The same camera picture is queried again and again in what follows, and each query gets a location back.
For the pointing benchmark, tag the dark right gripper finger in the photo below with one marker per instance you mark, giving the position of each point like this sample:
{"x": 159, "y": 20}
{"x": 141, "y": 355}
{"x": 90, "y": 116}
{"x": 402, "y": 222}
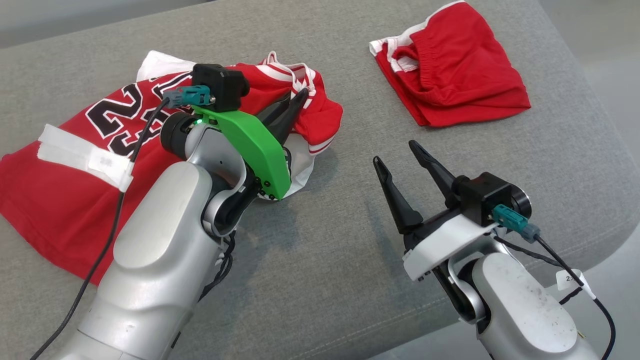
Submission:
{"x": 435, "y": 167}
{"x": 400, "y": 205}

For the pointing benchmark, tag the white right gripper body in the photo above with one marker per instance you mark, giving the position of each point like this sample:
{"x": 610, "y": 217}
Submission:
{"x": 440, "y": 245}

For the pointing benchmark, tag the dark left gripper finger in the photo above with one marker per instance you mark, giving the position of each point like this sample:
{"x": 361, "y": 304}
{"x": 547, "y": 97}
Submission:
{"x": 276, "y": 111}
{"x": 291, "y": 117}

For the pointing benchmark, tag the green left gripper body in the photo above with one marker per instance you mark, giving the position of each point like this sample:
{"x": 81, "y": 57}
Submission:
{"x": 255, "y": 145}

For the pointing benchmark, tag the red basketball shorts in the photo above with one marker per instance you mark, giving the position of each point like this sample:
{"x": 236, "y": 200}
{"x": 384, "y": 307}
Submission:
{"x": 460, "y": 65}

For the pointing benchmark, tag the red basketball jersey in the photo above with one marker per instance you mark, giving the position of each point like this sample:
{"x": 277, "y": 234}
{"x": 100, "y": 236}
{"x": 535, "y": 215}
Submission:
{"x": 50, "y": 210}

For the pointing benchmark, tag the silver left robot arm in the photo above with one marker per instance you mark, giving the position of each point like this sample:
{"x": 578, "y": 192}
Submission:
{"x": 150, "y": 250}

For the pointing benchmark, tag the grey fabric sofa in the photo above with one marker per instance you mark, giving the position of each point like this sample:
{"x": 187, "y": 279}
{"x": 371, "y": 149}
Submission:
{"x": 350, "y": 250}

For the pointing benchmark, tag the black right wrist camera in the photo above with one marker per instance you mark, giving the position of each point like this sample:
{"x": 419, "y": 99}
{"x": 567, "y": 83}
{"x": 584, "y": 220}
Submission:
{"x": 480, "y": 197}

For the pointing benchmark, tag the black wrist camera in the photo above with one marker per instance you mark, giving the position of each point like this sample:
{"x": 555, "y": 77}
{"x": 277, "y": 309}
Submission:
{"x": 220, "y": 85}
{"x": 480, "y": 197}

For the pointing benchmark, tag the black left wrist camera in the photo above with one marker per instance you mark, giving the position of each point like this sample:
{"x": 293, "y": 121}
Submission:
{"x": 220, "y": 85}

